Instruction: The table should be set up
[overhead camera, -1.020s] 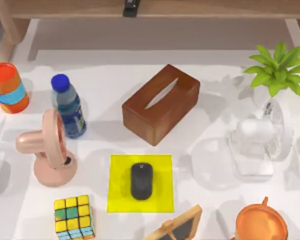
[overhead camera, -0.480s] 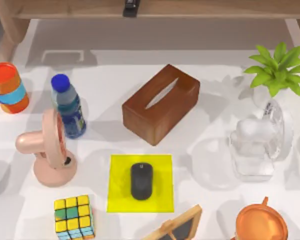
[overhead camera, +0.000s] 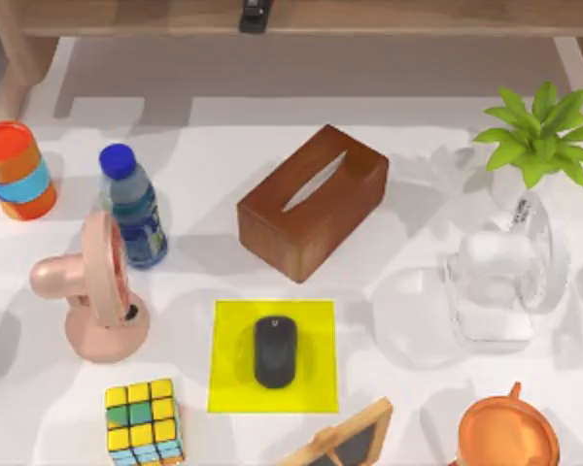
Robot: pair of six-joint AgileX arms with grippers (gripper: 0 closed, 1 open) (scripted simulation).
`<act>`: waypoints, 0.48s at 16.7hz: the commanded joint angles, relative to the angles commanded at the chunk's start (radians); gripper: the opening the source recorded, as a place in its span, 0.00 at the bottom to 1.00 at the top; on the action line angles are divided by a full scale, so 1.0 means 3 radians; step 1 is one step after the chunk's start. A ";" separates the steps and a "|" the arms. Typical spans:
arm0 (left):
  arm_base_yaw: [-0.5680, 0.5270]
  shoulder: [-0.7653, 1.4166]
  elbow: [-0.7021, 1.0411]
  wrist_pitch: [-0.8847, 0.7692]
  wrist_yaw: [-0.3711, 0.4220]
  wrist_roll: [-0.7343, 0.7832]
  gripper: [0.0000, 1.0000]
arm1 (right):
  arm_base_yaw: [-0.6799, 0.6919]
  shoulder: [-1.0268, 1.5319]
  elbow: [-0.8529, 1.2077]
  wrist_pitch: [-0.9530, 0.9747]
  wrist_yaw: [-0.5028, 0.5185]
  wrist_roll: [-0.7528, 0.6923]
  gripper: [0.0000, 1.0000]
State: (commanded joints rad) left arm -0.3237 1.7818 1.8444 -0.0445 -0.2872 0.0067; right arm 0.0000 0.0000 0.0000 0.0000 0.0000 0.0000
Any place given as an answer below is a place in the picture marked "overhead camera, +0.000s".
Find brown wooden tissue box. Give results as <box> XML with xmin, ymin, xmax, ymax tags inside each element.
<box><xmin>236</xmin><ymin>123</ymin><xmax>390</xmax><ymax>284</ymax></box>

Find black computer mouse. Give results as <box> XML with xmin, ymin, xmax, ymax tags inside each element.
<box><xmin>252</xmin><ymin>315</ymin><xmax>299</xmax><ymax>390</ymax></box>

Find flat yellow square mat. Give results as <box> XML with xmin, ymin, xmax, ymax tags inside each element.
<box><xmin>206</xmin><ymin>299</ymin><xmax>340</xmax><ymax>415</ymax></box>

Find blue cap water bottle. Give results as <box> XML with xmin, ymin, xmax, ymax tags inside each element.
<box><xmin>98</xmin><ymin>143</ymin><xmax>169</xmax><ymax>271</ymax></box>

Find pink desk fan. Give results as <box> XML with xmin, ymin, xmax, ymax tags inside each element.
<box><xmin>29</xmin><ymin>209</ymin><xmax>152</xmax><ymax>364</ymax></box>

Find wooden framed blackboard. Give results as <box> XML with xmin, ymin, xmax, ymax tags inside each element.
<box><xmin>274</xmin><ymin>396</ymin><xmax>394</xmax><ymax>466</ymax></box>

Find white desk fan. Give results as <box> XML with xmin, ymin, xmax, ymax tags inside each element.
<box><xmin>444</xmin><ymin>196</ymin><xmax>569</xmax><ymax>354</ymax></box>

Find black stapler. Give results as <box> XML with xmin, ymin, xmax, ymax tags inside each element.
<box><xmin>238</xmin><ymin>0</ymin><xmax>274</xmax><ymax>35</ymax></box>

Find colourful puzzle cube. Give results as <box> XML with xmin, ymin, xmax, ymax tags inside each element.
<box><xmin>104</xmin><ymin>378</ymin><xmax>187</xmax><ymax>466</ymax></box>

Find green plant in white pot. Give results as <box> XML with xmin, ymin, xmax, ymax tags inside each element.
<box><xmin>472</xmin><ymin>81</ymin><xmax>583</xmax><ymax>229</ymax></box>

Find wooden shelf furniture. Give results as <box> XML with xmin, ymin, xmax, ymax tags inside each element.
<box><xmin>0</xmin><ymin>0</ymin><xmax>583</xmax><ymax>122</ymax></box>

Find orange and blue cup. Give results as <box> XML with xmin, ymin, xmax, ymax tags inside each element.
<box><xmin>0</xmin><ymin>120</ymin><xmax>58</xmax><ymax>222</ymax></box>

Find orange cup with handle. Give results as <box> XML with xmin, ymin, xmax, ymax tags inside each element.
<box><xmin>449</xmin><ymin>382</ymin><xmax>561</xmax><ymax>466</ymax></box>

